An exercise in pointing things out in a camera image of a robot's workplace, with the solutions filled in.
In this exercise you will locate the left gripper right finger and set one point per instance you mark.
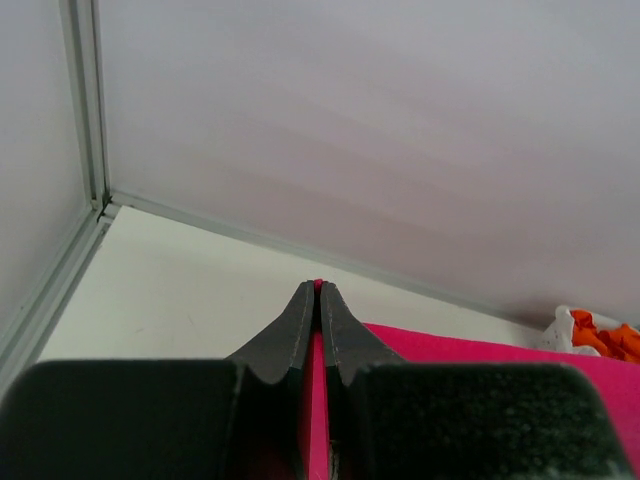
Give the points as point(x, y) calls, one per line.
point(348, 344)

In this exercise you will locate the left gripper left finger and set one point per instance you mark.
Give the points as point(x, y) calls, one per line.
point(279, 350)

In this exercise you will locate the crimson pink t shirt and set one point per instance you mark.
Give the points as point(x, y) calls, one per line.
point(458, 409)

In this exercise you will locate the white plastic laundry basket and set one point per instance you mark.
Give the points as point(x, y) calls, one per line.
point(558, 336)

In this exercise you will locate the orange t shirt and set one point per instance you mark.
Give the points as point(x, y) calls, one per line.
point(620, 343)

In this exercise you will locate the left aluminium frame post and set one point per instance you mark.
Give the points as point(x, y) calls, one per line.
point(82, 40)

